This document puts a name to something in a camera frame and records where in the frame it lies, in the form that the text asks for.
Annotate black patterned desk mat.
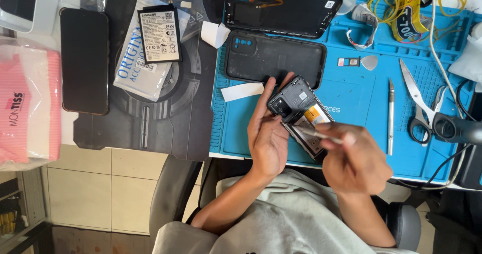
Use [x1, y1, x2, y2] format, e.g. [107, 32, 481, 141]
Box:
[73, 0, 227, 161]

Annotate person's left hand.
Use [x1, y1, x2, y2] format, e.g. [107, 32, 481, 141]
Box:
[247, 72, 296, 179]

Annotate white tissue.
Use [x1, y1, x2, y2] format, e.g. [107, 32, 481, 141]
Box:
[448, 22, 482, 83]

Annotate black phone case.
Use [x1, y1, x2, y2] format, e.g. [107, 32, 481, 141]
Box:
[224, 30, 328, 91]

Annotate black phone back frame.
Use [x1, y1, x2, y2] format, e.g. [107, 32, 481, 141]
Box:
[224, 0, 343, 40]

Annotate black smartphone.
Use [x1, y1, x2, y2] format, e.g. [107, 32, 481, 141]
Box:
[59, 8, 110, 116]
[267, 75, 335, 163]

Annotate pink tissue pack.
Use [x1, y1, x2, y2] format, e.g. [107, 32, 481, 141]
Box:
[0, 35, 63, 172]

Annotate metal scissors black handles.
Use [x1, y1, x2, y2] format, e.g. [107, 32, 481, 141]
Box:
[399, 58, 449, 146]

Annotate white blue printed packaging bag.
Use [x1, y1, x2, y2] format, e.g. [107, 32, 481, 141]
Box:
[113, 0, 191, 102]

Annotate white paper strip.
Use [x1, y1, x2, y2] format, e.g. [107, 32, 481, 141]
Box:
[220, 82, 265, 103]

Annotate white device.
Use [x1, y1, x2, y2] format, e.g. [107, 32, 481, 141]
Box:
[0, 0, 63, 34]

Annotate white curled paper piece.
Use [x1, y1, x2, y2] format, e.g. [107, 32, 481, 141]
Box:
[201, 21, 231, 49]

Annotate black phone battery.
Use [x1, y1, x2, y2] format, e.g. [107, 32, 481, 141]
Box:
[137, 5, 183, 64]

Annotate white cable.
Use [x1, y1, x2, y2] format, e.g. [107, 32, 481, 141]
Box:
[421, 0, 472, 191]

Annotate person's right hand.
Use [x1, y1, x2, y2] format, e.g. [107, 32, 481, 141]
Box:
[314, 122, 394, 196]

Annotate metal scalpel knife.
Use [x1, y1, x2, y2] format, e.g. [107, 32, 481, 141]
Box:
[387, 78, 395, 157]

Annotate yellow rubber bands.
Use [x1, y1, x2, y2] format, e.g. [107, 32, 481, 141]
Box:
[367, 0, 468, 44]

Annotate black cable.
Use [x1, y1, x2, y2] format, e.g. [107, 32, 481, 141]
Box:
[455, 78, 482, 122]

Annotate black grey office chair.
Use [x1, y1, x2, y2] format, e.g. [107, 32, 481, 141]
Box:
[149, 155, 422, 252]

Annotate storage shelf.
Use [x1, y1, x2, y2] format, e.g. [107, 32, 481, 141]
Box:
[0, 167, 51, 254]

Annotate metal tweezers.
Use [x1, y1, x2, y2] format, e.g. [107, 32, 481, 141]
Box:
[280, 121, 345, 145]

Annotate blue repair mat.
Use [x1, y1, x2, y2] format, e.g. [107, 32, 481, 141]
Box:
[209, 0, 482, 185]

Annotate black tool handle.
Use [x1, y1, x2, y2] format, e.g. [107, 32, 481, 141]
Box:
[432, 112, 482, 146]

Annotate yellow glue tube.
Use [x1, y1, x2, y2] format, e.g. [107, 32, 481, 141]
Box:
[391, 0, 431, 43]

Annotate person's grey shirt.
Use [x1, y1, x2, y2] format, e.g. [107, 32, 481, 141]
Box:
[152, 168, 419, 254]

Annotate grey opening pick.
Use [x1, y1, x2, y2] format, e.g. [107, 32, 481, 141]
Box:
[360, 55, 379, 71]

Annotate white tape strip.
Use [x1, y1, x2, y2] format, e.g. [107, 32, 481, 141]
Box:
[345, 3, 379, 50]

